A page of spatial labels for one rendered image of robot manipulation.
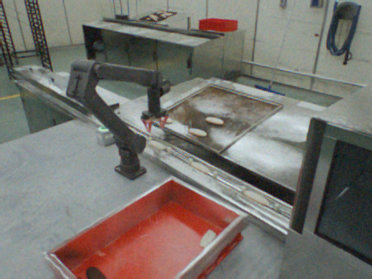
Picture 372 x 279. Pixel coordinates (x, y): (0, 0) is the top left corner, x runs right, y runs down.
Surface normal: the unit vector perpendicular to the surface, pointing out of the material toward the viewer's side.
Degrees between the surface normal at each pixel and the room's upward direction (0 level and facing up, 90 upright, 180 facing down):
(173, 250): 0
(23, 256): 0
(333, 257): 91
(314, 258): 90
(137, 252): 0
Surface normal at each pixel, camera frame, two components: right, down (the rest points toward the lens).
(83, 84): -0.39, -0.08
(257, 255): 0.00, -0.88
